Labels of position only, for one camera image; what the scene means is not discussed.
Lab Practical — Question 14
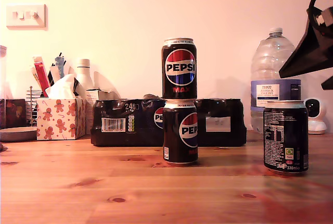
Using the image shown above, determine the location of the black Pepsi Max can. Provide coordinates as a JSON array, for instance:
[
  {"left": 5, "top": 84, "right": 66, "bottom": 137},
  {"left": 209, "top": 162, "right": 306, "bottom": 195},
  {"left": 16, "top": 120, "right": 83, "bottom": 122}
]
[
  {"left": 163, "top": 99, "right": 199, "bottom": 166},
  {"left": 263, "top": 100, "right": 309, "bottom": 175},
  {"left": 161, "top": 38, "right": 198, "bottom": 100}
]

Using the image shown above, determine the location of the shrink-wrapped Pepsi can pack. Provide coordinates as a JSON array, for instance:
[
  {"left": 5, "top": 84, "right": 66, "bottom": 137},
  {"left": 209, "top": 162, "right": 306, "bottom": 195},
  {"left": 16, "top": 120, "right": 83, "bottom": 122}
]
[{"left": 90, "top": 94, "right": 247, "bottom": 147}]

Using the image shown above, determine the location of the large clear water bottle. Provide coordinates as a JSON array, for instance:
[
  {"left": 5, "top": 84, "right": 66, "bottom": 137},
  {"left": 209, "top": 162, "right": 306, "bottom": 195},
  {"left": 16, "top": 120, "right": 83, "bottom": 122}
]
[{"left": 250, "top": 28, "right": 302, "bottom": 134}]

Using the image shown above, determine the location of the torn cardboard box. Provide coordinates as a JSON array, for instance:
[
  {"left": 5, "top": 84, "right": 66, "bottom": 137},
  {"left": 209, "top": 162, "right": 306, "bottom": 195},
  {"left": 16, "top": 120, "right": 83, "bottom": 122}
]
[{"left": 98, "top": 90, "right": 120, "bottom": 102}]

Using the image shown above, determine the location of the small white box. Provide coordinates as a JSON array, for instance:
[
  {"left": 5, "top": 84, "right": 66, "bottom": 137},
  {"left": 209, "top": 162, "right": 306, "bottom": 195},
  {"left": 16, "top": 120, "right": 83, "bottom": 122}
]
[{"left": 85, "top": 89, "right": 100, "bottom": 135}]

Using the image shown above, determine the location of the white matte bottle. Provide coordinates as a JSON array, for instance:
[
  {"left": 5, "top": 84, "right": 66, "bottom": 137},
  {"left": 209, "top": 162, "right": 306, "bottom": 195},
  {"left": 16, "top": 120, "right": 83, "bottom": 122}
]
[{"left": 74, "top": 58, "right": 95, "bottom": 97}]

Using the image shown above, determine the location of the white paper tissue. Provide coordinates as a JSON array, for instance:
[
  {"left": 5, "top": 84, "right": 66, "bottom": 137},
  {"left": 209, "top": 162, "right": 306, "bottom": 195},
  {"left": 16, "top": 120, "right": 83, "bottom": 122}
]
[{"left": 45, "top": 73, "right": 79, "bottom": 99}]

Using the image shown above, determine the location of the blue packet with straws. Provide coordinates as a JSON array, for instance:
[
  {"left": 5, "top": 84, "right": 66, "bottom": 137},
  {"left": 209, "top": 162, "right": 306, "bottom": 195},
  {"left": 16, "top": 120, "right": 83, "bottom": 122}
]
[{"left": 54, "top": 52, "right": 67, "bottom": 78}]

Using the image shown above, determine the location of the white striped sachet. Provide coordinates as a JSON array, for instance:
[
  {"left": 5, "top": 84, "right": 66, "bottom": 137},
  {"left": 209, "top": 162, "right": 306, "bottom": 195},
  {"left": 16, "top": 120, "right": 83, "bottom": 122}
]
[{"left": 48, "top": 66, "right": 63, "bottom": 86}]

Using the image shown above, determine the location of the gingerbread print tissue box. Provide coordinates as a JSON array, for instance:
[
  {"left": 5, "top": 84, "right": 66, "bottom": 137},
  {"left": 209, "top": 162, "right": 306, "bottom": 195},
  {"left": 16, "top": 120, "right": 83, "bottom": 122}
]
[{"left": 36, "top": 98, "right": 87, "bottom": 141}]

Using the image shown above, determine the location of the red sachet packet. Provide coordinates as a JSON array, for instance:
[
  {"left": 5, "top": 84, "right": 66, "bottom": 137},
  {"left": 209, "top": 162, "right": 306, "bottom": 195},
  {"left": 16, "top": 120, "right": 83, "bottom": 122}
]
[{"left": 33, "top": 61, "right": 50, "bottom": 97}]

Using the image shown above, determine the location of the cream sachet packet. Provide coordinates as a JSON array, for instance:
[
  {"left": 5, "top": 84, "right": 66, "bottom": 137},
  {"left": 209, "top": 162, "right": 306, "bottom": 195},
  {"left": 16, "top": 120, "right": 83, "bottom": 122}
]
[{"left": 29, "top": 65, "right": 42, "bottom": 91}]

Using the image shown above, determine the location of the dark red patterned box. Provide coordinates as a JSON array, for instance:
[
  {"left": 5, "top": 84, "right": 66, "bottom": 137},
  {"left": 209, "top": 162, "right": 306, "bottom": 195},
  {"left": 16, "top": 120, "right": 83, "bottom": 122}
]
[{"left": 5, "top": 98, "right": 27, "bottom": 128}]

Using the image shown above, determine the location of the grey round plate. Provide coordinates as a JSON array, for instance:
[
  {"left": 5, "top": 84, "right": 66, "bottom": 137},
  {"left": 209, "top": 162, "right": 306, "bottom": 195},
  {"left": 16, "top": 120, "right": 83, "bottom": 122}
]
[{"left": 0, "top": 127, "right": 37, "bottom": 142}]

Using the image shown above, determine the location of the small white round camera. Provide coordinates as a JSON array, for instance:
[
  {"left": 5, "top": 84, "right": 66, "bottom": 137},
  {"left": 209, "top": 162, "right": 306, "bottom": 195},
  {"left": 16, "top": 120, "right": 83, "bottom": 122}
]
[{"left": 303, "top": 97, "right": 327, "bottom": 135}]

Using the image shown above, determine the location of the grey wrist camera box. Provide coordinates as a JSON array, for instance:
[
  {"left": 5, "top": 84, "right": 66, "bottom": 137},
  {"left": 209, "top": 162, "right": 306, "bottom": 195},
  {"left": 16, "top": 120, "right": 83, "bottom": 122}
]
[{"left": 314, "top": 7, "right": 333, "bottom": 26}]

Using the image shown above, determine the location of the metal wire holder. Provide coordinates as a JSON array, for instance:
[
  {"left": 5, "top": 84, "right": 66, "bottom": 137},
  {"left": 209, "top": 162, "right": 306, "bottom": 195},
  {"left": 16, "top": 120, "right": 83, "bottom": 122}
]
[{"left": 25, "top": 85, "right": 44, "bottom": 127}]

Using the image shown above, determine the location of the white wall light switch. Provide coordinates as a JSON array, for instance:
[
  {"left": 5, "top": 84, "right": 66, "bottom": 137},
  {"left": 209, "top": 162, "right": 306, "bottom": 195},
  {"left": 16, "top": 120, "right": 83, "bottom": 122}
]
[{"left": 6, "top": 4, "right": 48, "bottom": 30}]

